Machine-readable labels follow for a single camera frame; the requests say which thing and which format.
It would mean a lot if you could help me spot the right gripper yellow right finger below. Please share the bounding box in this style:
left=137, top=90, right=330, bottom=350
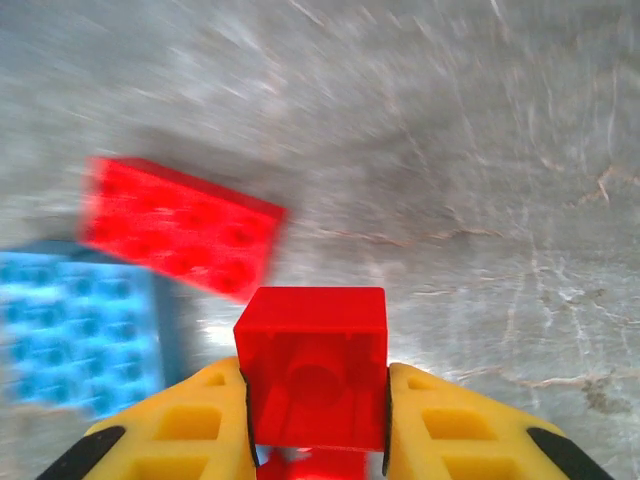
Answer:
left=382, top=362, right=621, bottom=480

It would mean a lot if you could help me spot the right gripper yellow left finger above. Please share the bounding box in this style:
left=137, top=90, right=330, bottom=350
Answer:
left=37, top=355, right=259, bottom=480

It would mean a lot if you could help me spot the small square red lego brick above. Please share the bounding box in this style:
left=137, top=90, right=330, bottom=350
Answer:
left=233, top=286, right=391, bottom=480

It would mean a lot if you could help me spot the large blue lego brick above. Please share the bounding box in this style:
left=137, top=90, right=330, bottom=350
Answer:
left=0, top=238, right=176, bottom=421

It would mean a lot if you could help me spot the red two-by-four lego brick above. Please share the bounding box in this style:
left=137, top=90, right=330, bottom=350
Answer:
left=77, top=155, right=291, bottom=304

